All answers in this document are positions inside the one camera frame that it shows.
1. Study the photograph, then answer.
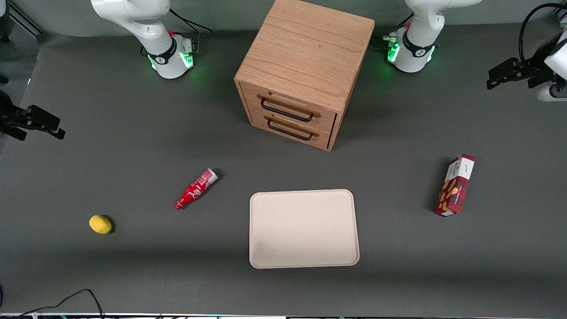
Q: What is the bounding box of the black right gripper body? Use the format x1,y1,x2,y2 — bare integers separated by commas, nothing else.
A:
0,90,31,134

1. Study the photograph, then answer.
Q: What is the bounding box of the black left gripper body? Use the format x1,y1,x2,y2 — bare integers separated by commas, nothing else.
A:
514,43,555,86

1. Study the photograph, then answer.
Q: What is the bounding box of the red cookie box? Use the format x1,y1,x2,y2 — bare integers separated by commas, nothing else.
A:
434,154,476,217

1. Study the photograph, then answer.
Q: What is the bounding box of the beige rectangular tray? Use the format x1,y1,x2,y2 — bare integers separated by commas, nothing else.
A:
249,189,360,269

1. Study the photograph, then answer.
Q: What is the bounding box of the yellow lemon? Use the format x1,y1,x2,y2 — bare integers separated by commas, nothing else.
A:
89,214,113,234

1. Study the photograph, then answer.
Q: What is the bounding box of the red cola bottle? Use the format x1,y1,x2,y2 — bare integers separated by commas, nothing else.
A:
174,168,219,210

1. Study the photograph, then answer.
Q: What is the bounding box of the light oak drawer cabinet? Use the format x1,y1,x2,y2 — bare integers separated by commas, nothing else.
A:
234,0,376,152

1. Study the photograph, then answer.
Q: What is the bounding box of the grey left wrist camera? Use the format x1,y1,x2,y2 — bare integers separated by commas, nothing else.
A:
537,82,567,103

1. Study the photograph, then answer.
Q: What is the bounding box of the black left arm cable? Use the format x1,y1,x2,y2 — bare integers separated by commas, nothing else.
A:
518,3,567,63

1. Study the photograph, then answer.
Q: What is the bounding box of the black metal frame strut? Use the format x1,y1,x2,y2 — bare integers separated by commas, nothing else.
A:
8,0,46,37

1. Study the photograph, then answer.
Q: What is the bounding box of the black right arm base cable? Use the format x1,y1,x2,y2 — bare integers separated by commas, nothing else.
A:
141,8,214,57

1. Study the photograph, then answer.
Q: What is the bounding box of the black loose table cable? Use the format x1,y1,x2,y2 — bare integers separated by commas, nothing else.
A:
0,288,105,319

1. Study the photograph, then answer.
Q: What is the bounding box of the oak drawer with long handle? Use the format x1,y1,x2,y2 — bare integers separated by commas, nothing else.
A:
241,82,338,134

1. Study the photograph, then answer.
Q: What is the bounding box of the oak drawer with short handle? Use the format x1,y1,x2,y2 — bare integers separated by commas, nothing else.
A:
249,110,333,151

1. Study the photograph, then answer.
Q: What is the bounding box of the long black drawer handle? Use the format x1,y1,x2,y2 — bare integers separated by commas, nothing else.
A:
260,97,314,123

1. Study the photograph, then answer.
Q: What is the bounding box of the short black drawer handle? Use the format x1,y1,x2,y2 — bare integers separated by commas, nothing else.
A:
267,118,314,142

